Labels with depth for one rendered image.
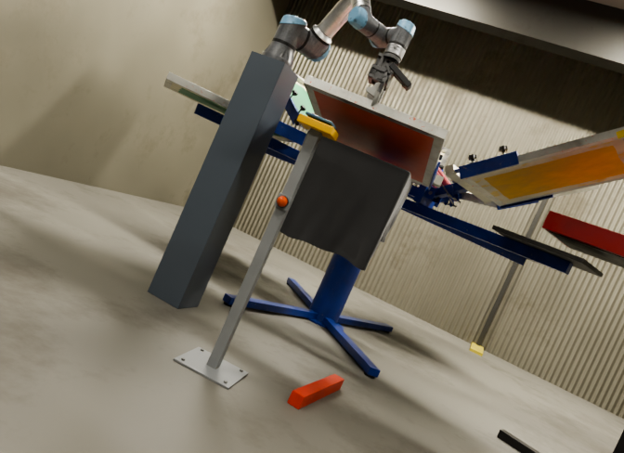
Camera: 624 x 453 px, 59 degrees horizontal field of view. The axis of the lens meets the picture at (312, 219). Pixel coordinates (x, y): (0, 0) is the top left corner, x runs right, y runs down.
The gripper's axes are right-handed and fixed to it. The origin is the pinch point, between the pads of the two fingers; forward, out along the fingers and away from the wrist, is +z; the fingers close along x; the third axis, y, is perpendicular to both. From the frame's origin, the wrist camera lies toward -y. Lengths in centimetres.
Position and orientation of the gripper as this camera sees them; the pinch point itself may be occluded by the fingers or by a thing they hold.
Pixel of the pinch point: (375, 105)
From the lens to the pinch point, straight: 215.0
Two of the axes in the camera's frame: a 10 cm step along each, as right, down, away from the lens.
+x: -1.3, -1.7, -9.8
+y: -8.9, -4.0, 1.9
